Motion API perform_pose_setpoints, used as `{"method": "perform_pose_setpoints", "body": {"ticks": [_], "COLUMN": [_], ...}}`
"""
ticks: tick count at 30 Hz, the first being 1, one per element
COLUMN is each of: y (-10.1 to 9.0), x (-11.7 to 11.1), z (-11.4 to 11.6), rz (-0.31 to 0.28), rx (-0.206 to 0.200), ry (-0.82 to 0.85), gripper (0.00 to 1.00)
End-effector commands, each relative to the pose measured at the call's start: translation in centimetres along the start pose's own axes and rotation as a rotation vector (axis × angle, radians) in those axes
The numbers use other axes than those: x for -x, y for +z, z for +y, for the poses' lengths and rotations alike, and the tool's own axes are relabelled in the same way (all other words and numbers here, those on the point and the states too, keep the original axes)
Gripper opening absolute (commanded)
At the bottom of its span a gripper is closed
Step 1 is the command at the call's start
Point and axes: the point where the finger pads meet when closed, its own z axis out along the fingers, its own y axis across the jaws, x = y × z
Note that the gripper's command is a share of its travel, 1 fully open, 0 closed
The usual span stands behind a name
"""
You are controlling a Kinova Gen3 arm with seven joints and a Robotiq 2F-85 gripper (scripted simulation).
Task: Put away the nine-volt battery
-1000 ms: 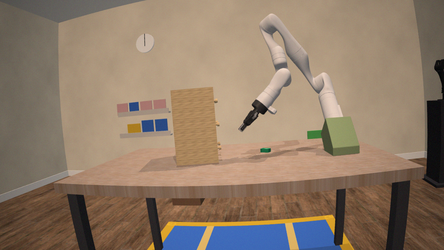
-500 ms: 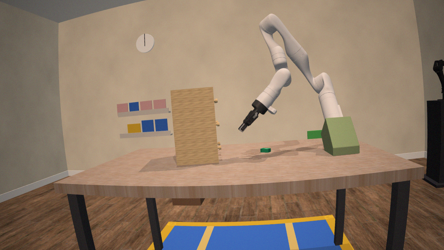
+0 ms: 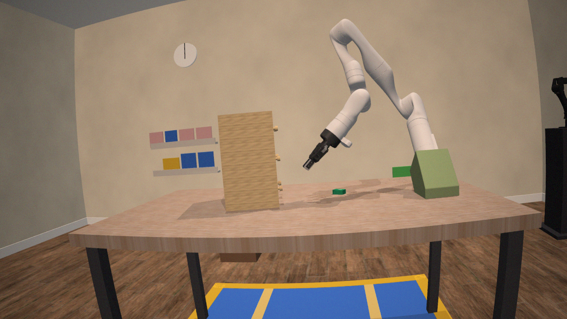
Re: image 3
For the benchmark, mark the light wooden chest of drawers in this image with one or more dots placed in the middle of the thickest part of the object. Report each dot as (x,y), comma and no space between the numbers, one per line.
(248,161)

